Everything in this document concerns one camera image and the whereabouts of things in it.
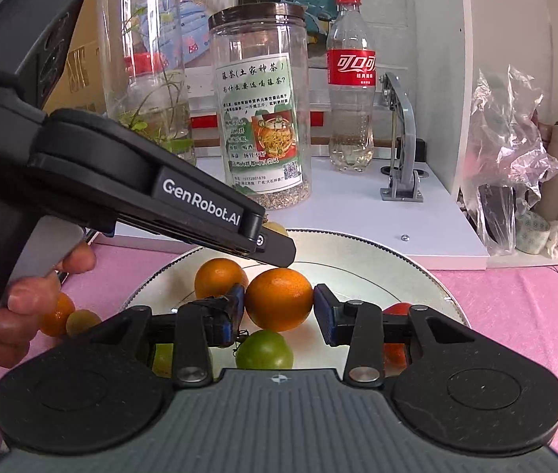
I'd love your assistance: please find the person's left hand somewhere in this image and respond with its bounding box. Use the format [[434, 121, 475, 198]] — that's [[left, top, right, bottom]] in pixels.
[[0, 212, 97, 371]]

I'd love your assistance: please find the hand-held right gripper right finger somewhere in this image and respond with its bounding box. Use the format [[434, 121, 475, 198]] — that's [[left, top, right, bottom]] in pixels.
[[312, 283, 477, 389]]

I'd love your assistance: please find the white plate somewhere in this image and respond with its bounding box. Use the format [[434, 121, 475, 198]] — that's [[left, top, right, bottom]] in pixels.
[[118, 229, 472, 371]]

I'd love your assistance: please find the white shelf unit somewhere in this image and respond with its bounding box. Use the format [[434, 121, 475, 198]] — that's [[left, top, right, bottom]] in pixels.
[[409, 0, 558, 269]]

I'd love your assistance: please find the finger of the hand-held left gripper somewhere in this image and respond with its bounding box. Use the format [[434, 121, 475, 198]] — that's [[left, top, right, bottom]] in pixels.
[[114, 165, 297, 267]]

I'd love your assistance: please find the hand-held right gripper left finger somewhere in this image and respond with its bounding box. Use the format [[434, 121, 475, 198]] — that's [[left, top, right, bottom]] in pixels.
[[79, 283, 247, 389]]

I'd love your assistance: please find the cardboard box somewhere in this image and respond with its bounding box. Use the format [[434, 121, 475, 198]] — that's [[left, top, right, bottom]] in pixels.
[[45, 0, 112, 119]]

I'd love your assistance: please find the labelled clear plastic jar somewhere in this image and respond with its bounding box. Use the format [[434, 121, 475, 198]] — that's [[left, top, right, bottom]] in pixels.
[[208, 2, 313, 210]]

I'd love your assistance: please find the crumpled clear plastic bag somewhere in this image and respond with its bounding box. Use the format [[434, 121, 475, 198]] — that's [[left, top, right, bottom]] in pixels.
[[461, 64, 558, 257]]

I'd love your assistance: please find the grey metal bracket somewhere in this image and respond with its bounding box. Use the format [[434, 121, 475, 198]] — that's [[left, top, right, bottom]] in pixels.
[[380, 72, 425, 203]]

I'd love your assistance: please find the large green mango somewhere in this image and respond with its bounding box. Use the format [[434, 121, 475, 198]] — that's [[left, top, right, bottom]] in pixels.
[[152, 342, 177, 379]]

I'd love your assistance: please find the white platform board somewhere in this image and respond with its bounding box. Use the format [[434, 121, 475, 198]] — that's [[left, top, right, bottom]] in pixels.
[[86, 155, 491, 257]]

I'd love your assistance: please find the red-labelled soda bottle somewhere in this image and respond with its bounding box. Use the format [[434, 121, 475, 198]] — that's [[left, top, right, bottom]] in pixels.
[[327, 0, 377, 172]]

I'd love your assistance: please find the green tomato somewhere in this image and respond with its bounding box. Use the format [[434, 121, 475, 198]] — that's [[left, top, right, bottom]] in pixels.
[[234, 329, 294, 370]]

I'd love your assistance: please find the glass vase with plants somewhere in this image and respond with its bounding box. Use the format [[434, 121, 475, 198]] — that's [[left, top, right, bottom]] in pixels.
[[97, 0, 197, 166]]

